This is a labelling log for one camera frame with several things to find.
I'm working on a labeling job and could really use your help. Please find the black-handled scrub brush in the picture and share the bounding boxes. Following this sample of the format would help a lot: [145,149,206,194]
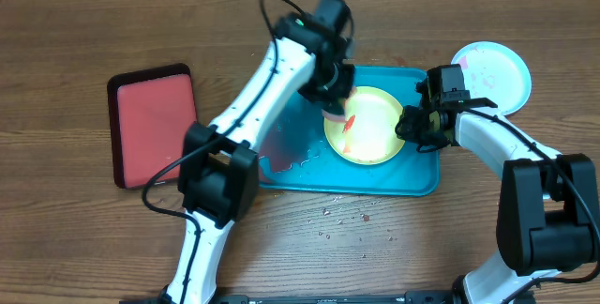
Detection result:
[322,86,357,124]

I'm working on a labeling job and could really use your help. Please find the yellow-green plate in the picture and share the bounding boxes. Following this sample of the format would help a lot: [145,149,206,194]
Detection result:
[323,86,404,165]

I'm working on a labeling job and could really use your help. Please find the light blue plate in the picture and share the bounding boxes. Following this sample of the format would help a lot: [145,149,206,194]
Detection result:
[451,41,533,115]

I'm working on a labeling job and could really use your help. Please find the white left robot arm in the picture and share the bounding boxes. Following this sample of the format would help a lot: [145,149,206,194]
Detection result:
[157,0,354,303]

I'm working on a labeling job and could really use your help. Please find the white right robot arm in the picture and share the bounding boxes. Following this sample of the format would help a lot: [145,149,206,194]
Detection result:
[395,65,599,303]

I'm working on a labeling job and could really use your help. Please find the teal plastic serving tray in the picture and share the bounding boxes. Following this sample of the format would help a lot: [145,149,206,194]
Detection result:
[259,66,440,197]

